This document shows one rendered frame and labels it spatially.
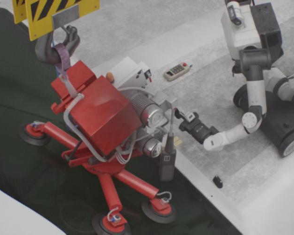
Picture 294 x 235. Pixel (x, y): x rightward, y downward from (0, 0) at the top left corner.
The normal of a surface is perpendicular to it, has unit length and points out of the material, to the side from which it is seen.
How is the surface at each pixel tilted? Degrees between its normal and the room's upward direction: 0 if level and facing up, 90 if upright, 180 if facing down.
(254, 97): 58
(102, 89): 19
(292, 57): 0
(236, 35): 24
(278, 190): 10
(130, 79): 90
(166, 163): 90
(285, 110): 0
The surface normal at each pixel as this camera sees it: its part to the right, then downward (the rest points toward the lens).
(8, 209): 0.33, -0.74
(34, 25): 0.62, 0.60
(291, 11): 0.03, -0.65
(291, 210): 0.29, -0.34
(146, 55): -0.15, -0.80
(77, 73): -0.21, -0.49
